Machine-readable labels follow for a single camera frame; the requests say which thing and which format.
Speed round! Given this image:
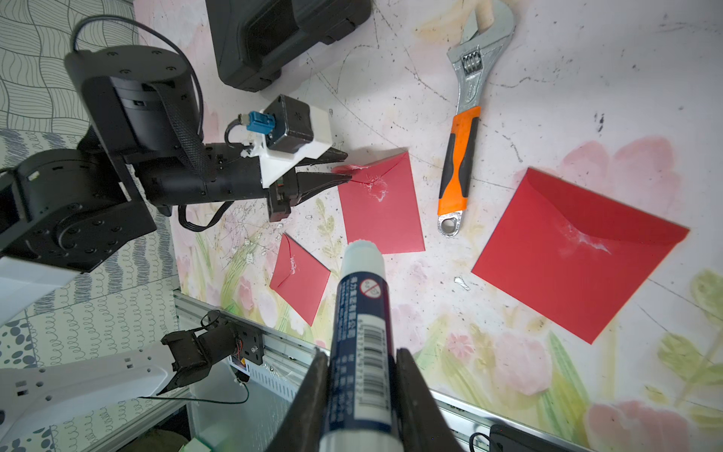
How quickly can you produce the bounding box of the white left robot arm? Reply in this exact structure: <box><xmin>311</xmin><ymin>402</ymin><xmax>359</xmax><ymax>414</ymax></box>
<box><xmin>1</xmin><ymin>41</ymin><xmax>346</xmax><ymax>441</ymax></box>

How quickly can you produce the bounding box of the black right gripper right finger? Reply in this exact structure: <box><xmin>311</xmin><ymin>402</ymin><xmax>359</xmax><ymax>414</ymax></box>
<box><xmin>395</xmin><ymin>348</ymin><xmax>462</xmax><ymax>452</ymax></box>

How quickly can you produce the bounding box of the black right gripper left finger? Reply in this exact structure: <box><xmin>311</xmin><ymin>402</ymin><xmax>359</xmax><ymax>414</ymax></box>
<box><xmin>265</xmin><ymin>350</ymin><xmax>329</xmax><ymax>452</ymax></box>

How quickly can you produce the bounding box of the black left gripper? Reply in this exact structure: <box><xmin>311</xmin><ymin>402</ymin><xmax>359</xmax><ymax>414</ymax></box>
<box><xmin>203</xmin><ymin>143</ymin><xmax>352</xmax><ymax>222</ymax></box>

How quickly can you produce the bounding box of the black plastic tool case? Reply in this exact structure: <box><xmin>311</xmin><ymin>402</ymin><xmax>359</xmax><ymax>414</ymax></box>
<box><xmin>206</xmin><ymin>0</ymin><xmax>372</xmax><ymax>92</ymax></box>

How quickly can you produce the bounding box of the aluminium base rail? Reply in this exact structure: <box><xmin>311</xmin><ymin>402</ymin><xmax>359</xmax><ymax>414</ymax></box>
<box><xmin>174</xmin><ymin>290</ymin><xmax>584</xmax><ymax>451</ymax></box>

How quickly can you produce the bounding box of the red envelope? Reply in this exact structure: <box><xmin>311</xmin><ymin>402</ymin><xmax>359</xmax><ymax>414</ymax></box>
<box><xmin>269</xmin><ymin>234</ymin><xmax>331</xmax><ymax>326</ymax></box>
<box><xmin>472</xmin><ymin>169</ymin><xmax>689</xmax><ymax>344</ymax></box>
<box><xmin>333</xmin><ymin>152</ymin><xmax>426</xmax><ymax>254</ymax></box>

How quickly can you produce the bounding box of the white blue glue stick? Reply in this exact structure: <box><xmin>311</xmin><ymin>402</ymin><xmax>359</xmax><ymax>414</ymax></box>
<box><xmin>319</xmin><ymin>240</ymin><xmax>403</xmax><ymax>451</ymax></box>

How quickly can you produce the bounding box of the silver adjustable wrench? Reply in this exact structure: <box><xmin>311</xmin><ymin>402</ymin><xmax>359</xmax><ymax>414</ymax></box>
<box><xmin>437</xmin><ymin>1</ymin><xmax>515</xmax><ymax>237</ymax></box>

